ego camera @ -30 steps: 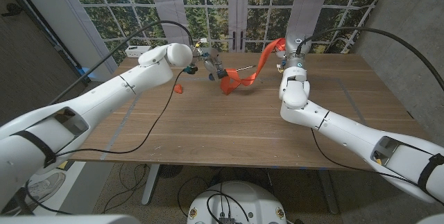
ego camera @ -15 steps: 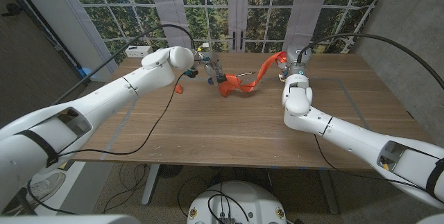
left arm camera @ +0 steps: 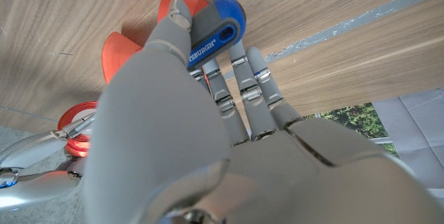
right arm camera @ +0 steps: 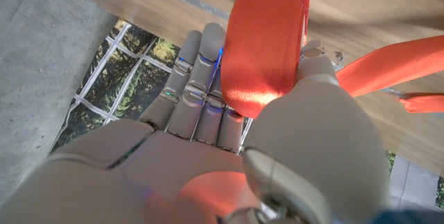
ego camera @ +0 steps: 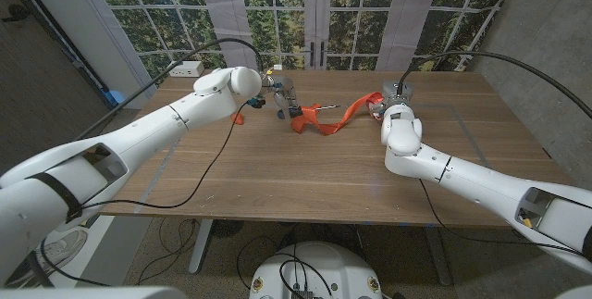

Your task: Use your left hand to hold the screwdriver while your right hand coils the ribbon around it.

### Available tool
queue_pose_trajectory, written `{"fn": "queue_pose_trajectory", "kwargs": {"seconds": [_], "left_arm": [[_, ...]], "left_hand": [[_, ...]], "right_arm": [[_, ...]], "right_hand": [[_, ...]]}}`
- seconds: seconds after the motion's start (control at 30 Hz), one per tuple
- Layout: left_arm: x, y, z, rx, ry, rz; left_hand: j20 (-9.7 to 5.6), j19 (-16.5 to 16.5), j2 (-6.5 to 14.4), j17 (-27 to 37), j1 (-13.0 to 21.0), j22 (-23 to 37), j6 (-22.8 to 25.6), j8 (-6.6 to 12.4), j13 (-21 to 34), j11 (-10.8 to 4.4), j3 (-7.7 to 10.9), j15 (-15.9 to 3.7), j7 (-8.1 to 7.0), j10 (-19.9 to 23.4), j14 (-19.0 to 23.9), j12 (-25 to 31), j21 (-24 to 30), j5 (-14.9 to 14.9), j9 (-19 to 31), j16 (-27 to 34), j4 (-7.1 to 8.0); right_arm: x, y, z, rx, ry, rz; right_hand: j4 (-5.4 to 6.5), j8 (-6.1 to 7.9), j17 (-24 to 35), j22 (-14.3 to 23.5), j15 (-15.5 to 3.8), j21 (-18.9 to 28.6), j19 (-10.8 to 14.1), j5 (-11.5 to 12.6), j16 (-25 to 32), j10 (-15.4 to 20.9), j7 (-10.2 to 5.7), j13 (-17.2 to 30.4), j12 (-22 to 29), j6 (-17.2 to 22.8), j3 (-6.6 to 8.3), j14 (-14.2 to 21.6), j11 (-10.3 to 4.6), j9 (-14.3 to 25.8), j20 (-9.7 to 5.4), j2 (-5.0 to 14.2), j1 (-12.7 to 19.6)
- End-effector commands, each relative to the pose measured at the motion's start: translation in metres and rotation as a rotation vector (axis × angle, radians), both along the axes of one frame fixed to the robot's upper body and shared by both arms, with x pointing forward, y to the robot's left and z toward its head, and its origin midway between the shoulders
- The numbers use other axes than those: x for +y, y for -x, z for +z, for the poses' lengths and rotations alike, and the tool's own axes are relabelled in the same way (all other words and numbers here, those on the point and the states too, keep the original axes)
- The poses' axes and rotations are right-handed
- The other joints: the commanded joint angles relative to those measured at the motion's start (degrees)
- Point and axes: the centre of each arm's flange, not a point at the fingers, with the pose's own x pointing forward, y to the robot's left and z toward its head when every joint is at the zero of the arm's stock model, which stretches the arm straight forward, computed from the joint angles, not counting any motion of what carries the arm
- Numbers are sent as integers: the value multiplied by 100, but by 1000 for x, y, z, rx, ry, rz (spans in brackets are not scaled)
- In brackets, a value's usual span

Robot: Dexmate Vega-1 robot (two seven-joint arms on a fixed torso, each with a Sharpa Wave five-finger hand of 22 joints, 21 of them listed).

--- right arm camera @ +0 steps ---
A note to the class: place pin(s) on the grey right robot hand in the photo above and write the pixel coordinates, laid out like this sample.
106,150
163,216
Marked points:
173,168

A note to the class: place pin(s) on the orange satin ribbon roll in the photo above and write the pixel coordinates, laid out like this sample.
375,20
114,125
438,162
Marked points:
263,43

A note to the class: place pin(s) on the printed window forest backdrop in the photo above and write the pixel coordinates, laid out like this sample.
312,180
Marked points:
121,78

